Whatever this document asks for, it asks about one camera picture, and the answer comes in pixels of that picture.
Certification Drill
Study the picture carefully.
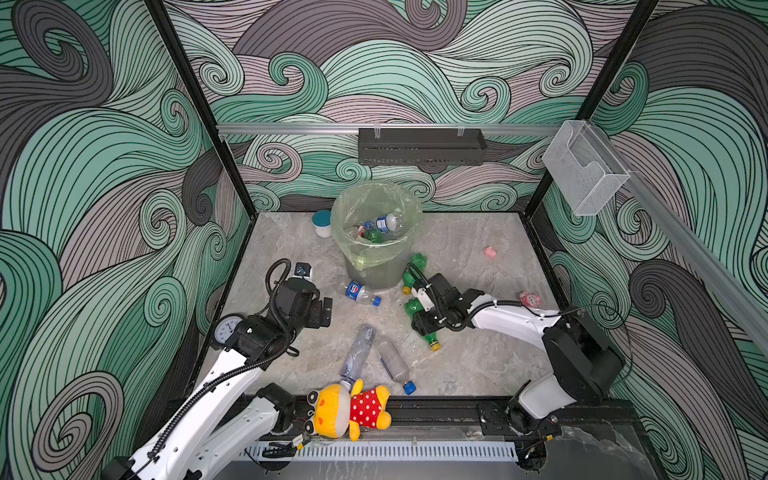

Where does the white slotted cable duct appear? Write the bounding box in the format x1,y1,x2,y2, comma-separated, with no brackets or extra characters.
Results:
277,441,518,463

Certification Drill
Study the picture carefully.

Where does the black wall shelf tray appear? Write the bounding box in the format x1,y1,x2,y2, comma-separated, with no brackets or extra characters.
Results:
357,129,488,167

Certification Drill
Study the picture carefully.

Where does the clear bottle blue cap front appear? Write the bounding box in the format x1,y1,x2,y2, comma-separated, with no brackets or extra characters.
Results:
376,338,416,395

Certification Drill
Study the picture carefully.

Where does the crushed clear bottle white cap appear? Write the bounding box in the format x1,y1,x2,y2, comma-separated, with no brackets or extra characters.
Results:
340,324,376,392

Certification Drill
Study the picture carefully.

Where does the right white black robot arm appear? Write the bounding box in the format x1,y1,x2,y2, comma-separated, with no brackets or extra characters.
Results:
409,274,625,434

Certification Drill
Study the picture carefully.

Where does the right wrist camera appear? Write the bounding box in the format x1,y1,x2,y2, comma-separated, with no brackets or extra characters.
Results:
414,288,434,311

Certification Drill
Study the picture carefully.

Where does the aluminium wall rail right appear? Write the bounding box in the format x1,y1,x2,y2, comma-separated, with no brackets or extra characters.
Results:
593,126,767,352

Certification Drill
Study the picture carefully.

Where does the grey mesh waste bin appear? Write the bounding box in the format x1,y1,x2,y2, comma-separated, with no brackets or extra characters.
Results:
337,184,421,290

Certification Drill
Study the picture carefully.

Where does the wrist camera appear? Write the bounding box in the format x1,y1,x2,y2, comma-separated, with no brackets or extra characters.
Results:
414,288,434,311
294,262,313,281

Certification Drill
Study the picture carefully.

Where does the blue label bottle white cap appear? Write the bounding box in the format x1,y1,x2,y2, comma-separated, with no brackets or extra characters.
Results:
383,212,405,233

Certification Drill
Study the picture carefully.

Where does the green sprite bottle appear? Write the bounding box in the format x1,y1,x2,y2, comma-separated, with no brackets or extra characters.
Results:
404,298,441,352
363,229,385,244
401,252,428,295

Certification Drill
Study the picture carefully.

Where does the green plastic bin liner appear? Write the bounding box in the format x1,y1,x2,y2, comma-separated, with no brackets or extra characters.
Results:
329,181,424,271

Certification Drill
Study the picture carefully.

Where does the white jar teal lid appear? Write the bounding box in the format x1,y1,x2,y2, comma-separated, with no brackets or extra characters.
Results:
312,210,332,239

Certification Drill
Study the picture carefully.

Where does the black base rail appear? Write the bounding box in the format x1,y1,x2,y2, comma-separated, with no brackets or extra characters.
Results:
161,395,637,439

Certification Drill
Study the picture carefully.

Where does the aluminium wall rail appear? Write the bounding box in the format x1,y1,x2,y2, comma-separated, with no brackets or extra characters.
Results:
593,126,767,352
216,122,560,137

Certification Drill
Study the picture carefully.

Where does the yellow plush toy red dress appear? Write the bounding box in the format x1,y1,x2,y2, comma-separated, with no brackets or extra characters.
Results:
304,379,392,441

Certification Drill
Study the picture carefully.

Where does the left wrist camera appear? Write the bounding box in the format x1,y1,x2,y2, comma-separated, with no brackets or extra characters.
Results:
294,262,313,281

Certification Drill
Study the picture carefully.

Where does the clear acrylic wall holder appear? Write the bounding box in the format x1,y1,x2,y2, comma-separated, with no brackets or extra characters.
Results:
543,120,630,217

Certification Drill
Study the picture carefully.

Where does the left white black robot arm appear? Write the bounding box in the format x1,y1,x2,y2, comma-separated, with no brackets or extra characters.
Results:
101,277,333,479

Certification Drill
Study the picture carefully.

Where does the black alarm clock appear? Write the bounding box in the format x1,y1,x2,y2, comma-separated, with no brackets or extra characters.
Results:
213,314,244,345

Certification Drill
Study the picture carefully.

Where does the aluminium wall rail back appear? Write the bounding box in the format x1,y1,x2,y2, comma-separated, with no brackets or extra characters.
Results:
216,122,560,137

